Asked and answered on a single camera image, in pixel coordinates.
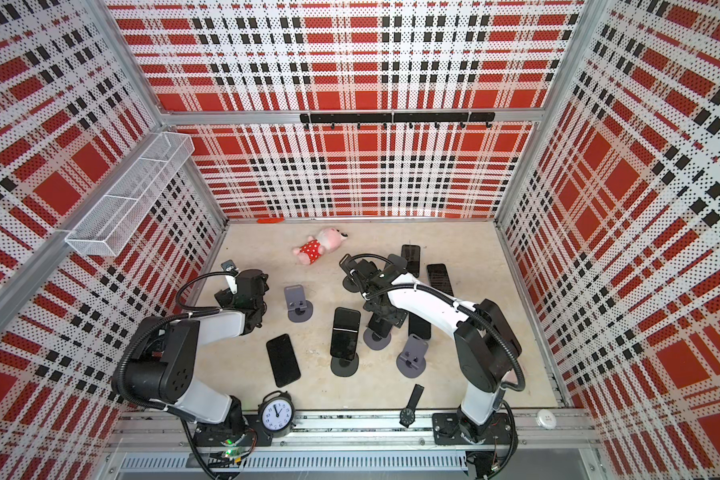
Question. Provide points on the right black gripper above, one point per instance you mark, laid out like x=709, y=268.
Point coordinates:
x=397, y=316

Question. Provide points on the grey stand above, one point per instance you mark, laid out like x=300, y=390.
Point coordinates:
x=411, y=362
x=351, y=282
x=374, y=341
x=299, y=308

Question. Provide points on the black wristwatch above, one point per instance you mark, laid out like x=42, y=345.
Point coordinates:
x=407, y=415

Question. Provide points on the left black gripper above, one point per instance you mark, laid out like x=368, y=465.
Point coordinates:
x=225, y=298

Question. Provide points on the grey stand back centre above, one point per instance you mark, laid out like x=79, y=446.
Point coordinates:
x=351, y=282

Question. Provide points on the grey stand centre middle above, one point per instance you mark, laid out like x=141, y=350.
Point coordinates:
x=374, y=341

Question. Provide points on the dark stand centre front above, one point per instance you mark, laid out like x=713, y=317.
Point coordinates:
x=344, y=368

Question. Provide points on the black phone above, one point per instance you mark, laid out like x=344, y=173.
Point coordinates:
x=439, y=279
x=283, y=360
x=419, y=327
x=379, y=326
x=344, y=334
x=411, y=253

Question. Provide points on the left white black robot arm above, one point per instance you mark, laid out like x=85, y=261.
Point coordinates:
x=156, y=370

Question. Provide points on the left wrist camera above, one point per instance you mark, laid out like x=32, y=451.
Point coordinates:
x=230, y=273

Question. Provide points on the black alarm clock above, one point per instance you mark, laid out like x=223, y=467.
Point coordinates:
x=276, y=414

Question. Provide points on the grey stand left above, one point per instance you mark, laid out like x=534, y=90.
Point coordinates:
x=299, y=308

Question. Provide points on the pink plush toy red dress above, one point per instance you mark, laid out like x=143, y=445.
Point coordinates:
x=326, y=241

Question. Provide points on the white wire mesh basket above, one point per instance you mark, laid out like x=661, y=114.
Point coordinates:
x=110, y=224

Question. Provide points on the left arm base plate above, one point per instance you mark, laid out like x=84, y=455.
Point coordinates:
x=207, y=435

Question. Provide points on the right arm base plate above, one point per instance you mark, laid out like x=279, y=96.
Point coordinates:
x=457, y=429

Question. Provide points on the grey stand front right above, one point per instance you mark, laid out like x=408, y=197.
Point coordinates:
x=411, y=362

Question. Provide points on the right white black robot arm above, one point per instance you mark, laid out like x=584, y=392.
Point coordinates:
x=487, y=349

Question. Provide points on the white round cap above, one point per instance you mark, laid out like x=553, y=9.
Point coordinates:
x=546, y=419

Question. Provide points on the black hook rail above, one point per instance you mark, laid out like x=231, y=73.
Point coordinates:
x=333, y=119

